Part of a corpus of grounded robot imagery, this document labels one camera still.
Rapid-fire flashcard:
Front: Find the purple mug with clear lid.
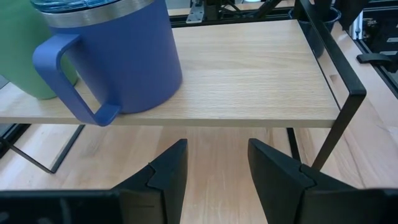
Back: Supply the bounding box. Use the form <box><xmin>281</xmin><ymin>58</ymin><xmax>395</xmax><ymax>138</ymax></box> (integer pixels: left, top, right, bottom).
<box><xmin>30</xmin><ymin>0</ymin><xmax>183</xmax><ymax>127</ymax></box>

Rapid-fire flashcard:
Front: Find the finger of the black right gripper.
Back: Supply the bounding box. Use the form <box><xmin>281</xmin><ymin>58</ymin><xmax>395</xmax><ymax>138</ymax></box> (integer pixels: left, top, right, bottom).
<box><xmin>335</xmin><ymin>0</ymin><xmax>369</xmax><ymax>30</ymax></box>
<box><xmin>312</xmin><ymin>0</ymin><xmax>333</xmax><ymax>18</ymax></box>

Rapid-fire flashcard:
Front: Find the black table frame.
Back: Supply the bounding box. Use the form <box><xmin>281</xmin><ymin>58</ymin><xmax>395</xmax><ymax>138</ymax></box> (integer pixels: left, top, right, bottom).
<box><xmin>0</xmin><ymin>5</ymin><xmax>398</xmax><ymax>158</ymax></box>

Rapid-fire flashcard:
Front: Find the green plastic cup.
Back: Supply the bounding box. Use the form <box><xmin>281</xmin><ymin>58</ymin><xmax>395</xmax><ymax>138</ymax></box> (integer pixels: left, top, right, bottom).
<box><xmin>0</xmin><ymin>0</ymin><xmax>78</xmax><ymax>100</ymax></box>

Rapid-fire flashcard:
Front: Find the wooden shelf with black frame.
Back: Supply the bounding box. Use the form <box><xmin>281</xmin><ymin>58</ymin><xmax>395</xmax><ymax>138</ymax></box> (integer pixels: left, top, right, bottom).
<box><xmin>0</xmin><ymin>0</ymin><xmax>368</xmax><ymax>174</ymax></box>

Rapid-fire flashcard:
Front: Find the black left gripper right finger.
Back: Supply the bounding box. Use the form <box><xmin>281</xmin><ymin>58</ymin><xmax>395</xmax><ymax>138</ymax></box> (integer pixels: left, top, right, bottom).
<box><xmin>248</xmin><ymin>138</ymin><xmax>398</xmax><ymax>224</ymax></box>

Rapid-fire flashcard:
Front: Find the silver metal bracket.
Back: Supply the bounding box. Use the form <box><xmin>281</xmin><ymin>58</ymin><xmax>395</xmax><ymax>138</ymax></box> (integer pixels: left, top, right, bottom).
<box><xmin>185</xmin><ymin>0</ymin><xmax>205</xmax><ymax>24</ymax></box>

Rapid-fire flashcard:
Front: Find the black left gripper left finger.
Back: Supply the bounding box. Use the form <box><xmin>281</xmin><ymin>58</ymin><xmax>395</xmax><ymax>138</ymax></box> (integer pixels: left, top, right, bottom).
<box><xmin>0</xmin><ymin>138</ymin><xmax>189</xmax><ymax>224</ymax></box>

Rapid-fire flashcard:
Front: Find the black mug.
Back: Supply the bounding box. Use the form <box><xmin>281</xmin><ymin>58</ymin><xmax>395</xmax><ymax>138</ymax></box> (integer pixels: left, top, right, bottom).
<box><xmin>287</xmin><ymin>5</ymin><xmax>342</xmax><ymax>59</ymax></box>

